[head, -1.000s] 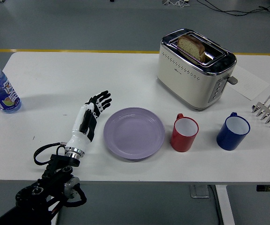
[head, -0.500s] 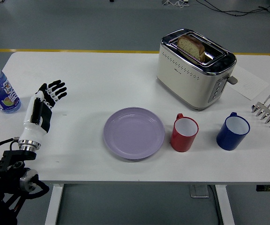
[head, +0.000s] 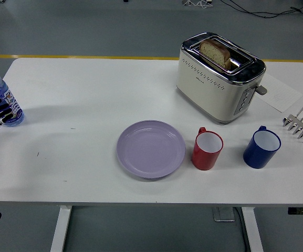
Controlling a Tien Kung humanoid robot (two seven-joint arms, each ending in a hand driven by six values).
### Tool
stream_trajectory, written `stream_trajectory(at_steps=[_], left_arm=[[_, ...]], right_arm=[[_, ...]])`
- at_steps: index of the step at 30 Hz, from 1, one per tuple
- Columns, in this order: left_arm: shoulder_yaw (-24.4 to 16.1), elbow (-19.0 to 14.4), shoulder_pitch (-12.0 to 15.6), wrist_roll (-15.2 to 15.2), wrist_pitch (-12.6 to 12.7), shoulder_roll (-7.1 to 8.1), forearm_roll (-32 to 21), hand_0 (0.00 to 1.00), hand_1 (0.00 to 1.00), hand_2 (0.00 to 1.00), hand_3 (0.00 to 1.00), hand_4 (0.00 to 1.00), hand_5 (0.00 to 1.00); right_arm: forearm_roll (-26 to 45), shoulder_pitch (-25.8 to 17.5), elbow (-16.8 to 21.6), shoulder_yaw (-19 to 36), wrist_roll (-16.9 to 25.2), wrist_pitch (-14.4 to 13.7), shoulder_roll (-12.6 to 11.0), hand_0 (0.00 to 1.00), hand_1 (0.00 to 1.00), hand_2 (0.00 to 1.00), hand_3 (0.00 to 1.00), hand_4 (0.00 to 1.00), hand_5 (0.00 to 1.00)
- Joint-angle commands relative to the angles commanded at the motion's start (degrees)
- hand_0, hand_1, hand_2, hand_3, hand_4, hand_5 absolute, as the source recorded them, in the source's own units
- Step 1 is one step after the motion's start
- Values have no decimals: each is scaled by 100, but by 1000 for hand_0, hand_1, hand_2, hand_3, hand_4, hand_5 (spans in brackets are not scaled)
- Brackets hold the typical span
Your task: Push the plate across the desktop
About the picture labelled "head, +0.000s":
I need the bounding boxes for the blue mug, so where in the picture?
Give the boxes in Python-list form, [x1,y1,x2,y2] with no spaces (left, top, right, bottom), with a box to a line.
[243,125,282,169]

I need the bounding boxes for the white paper sheet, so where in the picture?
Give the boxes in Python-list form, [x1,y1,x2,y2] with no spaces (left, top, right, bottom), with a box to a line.
[256,72,303,113]

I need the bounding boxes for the cream chrome toaster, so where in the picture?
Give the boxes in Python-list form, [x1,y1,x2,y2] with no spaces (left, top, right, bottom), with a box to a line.
[175,31,268,125]

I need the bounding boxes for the grey box under table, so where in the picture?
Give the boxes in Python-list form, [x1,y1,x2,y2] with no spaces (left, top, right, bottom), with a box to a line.
[213,206,236,223]

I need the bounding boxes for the black cable under table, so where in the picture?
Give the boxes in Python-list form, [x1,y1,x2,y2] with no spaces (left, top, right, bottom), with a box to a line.
[232,206,252,252]

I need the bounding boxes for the black floor cable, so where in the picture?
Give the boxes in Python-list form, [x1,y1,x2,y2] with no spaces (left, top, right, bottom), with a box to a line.
[221,0,303,19]

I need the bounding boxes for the white table leg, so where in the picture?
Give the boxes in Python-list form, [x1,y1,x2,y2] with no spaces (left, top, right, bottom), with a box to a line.
[241,206,264,252]
[50,205,72,252]

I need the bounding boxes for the purple plate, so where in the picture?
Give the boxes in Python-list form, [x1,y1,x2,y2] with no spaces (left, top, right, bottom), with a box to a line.
[116,120,186,180]

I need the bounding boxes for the white floor cables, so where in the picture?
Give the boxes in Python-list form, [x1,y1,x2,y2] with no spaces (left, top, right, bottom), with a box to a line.
[182,0,215,8]

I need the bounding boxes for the brown bread slice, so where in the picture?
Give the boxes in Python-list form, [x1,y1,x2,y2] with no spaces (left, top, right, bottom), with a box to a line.
[199,38,232,69]

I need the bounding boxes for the red mug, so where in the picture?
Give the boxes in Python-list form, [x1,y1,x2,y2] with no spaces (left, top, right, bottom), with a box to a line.
[192,127,224,171]

